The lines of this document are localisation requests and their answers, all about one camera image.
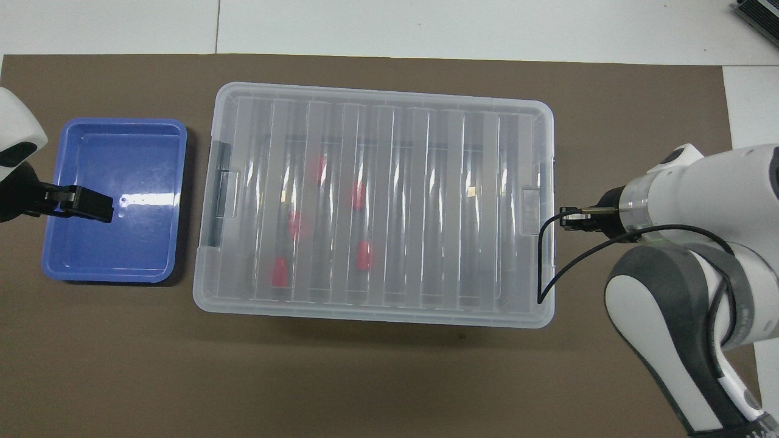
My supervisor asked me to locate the blue plastic tray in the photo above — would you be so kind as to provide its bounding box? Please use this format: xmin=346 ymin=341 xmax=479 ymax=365
xmin=41 ymin=117 xmax=188 ymax=285

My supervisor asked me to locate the black cable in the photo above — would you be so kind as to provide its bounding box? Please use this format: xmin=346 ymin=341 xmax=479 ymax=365
xmin=537 ymin=207 xmax=739 ymax=361

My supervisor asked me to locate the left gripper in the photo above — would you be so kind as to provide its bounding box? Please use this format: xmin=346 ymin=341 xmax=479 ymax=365
xmin=0 ymin=163 xmax=46 ymax=223

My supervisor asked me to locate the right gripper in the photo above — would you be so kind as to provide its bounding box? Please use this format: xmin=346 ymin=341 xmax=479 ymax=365
xmin=583 ymin=185 xmax=628 ymax=239

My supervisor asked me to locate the clear plastic lidded box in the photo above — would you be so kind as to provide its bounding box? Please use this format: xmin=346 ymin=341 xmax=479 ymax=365
xmin=193 ymin=82 xmax=556 ymax=330

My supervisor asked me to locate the dark ribbed device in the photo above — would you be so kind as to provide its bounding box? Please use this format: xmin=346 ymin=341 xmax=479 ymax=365
xmin=733 ymin=0 xmax=779 ymax=41

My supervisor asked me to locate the clear plastic storage box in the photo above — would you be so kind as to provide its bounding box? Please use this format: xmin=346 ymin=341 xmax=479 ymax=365
xmin=194 ymin=85 xmax=556 ymax=328

